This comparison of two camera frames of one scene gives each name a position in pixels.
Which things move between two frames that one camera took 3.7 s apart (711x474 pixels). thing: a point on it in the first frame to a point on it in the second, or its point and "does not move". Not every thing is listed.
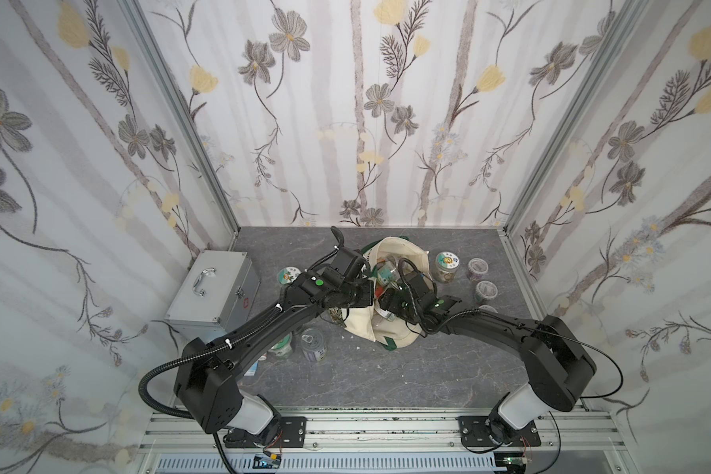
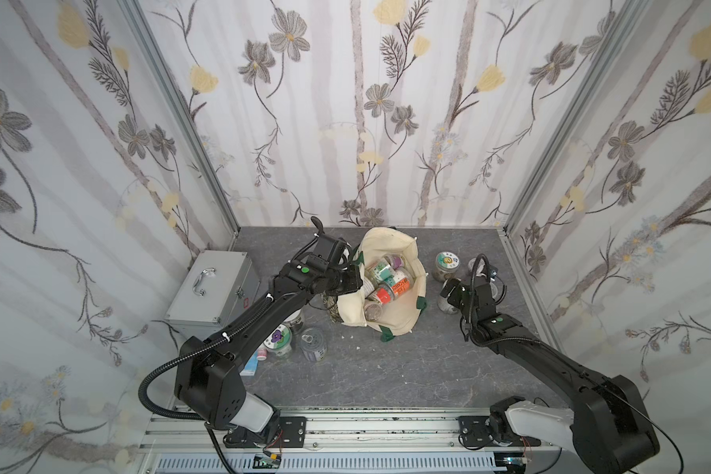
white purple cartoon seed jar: x=282 y=349 does not move
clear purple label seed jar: x=477 y=267 does not move
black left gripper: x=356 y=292 to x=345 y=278
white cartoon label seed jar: x=446 y=264 does not move
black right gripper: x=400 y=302 to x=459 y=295
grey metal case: x=218 y=296 does not move
